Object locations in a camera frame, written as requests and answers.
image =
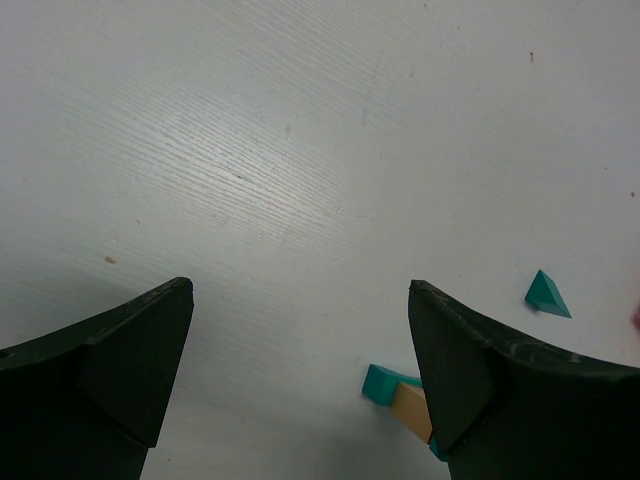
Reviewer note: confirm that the teal arch wood block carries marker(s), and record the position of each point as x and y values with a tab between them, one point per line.
379	386

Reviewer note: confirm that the tan rectangular wood block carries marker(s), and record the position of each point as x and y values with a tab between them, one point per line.
409	406

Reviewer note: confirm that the teal triangular wood block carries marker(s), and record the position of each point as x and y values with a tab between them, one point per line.
544	296

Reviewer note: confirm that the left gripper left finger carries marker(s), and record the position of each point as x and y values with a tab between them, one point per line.
88	401

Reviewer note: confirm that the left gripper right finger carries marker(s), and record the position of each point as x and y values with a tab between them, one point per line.
505	405

